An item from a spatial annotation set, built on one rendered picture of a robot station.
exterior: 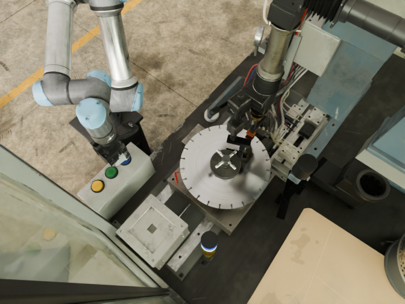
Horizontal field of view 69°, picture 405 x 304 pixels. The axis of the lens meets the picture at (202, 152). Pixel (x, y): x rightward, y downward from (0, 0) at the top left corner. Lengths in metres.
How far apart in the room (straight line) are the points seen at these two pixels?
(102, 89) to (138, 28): 2.07
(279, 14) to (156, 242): 0.78
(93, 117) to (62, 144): 1.57
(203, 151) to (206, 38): 1.83
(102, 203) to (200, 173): 0.37
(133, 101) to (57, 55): 0.36
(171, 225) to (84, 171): 1.29
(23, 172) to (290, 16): 0.60
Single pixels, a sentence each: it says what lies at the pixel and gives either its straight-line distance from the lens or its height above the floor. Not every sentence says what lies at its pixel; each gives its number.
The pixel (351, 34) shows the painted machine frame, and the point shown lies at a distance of 0.71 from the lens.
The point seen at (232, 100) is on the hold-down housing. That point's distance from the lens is 0.84.
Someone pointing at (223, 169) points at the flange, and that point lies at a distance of 1.05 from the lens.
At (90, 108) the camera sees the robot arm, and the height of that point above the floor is 1.27.
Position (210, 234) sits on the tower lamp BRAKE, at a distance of 0.79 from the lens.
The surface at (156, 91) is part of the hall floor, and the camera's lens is 2.45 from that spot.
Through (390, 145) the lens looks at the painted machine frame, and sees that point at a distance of 0.77.
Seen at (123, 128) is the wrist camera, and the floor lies 1.06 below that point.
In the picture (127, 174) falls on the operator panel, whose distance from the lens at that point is 1.15.
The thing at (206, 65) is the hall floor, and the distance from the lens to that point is 2.59.
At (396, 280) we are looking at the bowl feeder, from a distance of 1.33.
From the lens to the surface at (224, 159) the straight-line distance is 1.02.
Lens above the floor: 1.94
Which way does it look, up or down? 65 degrees down
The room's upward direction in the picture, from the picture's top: 1 degrees counter-clockwise
